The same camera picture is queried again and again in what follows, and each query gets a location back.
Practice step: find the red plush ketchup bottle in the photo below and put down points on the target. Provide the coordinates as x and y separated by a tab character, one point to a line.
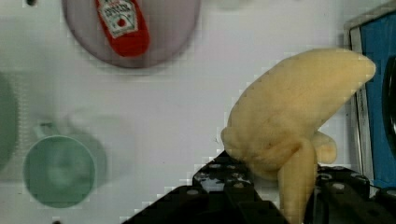
124	26

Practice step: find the grey round plate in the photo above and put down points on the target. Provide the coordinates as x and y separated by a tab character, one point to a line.
170	24

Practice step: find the green perforated colander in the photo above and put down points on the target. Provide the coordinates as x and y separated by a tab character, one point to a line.
8	121

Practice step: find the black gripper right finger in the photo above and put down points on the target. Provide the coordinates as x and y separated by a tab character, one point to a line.
343	196

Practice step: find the silver black toaster oven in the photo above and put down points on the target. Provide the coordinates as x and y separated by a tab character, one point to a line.
373	106

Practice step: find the green plastic mug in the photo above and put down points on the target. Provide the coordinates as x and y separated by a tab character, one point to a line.
61	170

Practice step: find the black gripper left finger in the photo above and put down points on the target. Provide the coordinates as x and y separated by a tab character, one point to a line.
221	193

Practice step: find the yellow plush banana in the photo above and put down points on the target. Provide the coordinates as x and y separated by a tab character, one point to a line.
274	127

